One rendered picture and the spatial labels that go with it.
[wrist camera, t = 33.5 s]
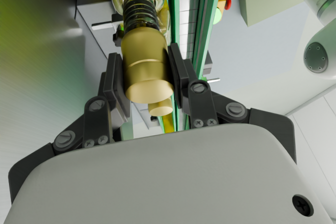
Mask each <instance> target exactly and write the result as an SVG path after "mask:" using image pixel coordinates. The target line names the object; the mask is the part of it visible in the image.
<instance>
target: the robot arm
mask: <svg viewBox="0 0 336 224"><path fill-rule="evenodd" d="M304 1H305V3H306V4H307V5H308V6H309V8H310V9H311V10H312V12H313V13H314V14H315V15H316V17H317V19H318V20H319V21H320V22H321V24H322V25H323V26H324V27H323V28H322V29H320V30H319V31H318V32H317V33H316V34H315V35H314V36H313V37H312V38H311V39H310V40H309V42H308V43H307V45H306V47H305V49H304V53H303V63H304V66H305V68H306V69H307V70H308V71H309V72H310V73H311V74H312V75H314V76H316V77H318V78H321V79H326V80H336V0H304ZM167 50H168V57H169V62H170V67H171V72H172V76H173V81H174V86H175V89H174V94H175V99H176V103H177V107H178V109H181V112H182V113H185V114H187V115H188V126H189V129H186V130H180V131H174V132H168V133H163V134H157V135H151V136H145V137H140V138H134V139H128V140H124V138H123V130H122V124H123V123H127V122H128V118H130V100H129V99H128V98H127V97H126V95H125V89H124V70H123V60H122V57H121V54H120V53H119V54H118V53H117V52H113V53H109V54H108V61H107V67H106V71H105V72H102V73H101V78H100V83H99V88H98V94H97V96H95V97H92V98H91V99H89V100H88V101H87V102H86V104H85V106H84V114H83V115H81V116H80V117H79V118H78V119H76V120H75V121H74V122H73V123H72V124H70V125H69V126H68V127H67V128H65V129H64V130H63V131H62V132H60V133H59V134H58V135H57V136H56V138H55V139H54V142H53V143H51V142H49V143H47V144H46V145H44V146H42V147H41V148H39V149H37V150H36V151H34V152H32V153H31V154H29V155H27V156H26V157H24V158H22V159H21V160H19V161H18V162H16V163H15V164H14V165H13V166H12V167H11V168H10V170H9V172H8V183H9V191H10V199H11V208H10V210H9V212H8V214H7V216H6V219H5V221H4V223H3V224H333V222H332V220H331V219H330V217H329V215H328V214H327V212H326V210H325V209H324V207H323V205H322V204H321V202H320V201H319V199H318V197H317V196H316V194H315V192H314V191H313V189H312V187H311V186H310V184H309V183H308V181H307V180H306V178H305V177H304V175H303V174H302V172H301V171H300V169H299V168H298V166H297V155H296V141H295V126H294V123H293V122H292V120H291V119H289V118H288V117H287V116H284V115H281V114H277V113H273V112H268V111H264V110H260V109H256V108H250V109H248V108H246V107H245V106H244V105H243V104H242V103H240V102H238V101H235V100H233V99H231V98H228V97H226V96H223V95H221V94H219V93H216V92H214V91H212V90H211V87H210V85H209V83H208V82H207V81H205V80H202V79H198V77H197V74H196V72H195V69H194V67H193V64H192V62H191V59H190V58H186V59H183V57H182V55H181V52H180V49H179V46H178V43H177V42H176V43H170V46H167Z"/></svg>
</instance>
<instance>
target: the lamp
mask: <svg viewBox="0 0 336 224"><path fill-rule="evenodd" d="M221 17H222V14H221V11H220V9H219V8H218V7H217V8H216V12H215V17H214V22H213V24H216V23H218V22H219V21H220V19H221Z"/></svg>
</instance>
